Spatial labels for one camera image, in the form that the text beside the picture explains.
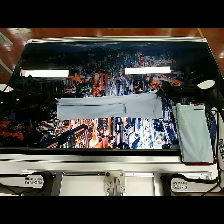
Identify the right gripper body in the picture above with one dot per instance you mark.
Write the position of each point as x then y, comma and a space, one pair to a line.
165, 90

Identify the light blue shirt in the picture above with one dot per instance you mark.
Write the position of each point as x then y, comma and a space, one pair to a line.
110, 106

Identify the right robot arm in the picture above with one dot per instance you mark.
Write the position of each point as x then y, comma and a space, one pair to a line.
200, 184

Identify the pale green folded garment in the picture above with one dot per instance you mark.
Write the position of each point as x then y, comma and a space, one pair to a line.
195, 133

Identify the silver frame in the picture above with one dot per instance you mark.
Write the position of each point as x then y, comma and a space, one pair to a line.
86, 166

